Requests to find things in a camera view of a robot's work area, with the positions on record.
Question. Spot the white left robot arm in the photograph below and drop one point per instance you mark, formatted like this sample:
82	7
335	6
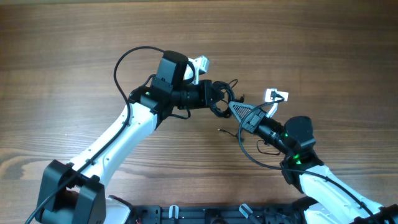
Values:
75	192

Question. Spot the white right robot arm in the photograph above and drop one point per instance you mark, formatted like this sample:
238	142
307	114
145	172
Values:
335	202

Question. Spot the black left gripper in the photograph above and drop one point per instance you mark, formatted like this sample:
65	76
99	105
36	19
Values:
204	97

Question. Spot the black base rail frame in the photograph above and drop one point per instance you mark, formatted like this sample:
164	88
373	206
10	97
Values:
269	214

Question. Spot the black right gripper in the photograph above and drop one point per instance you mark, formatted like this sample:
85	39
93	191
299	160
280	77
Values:
256	119

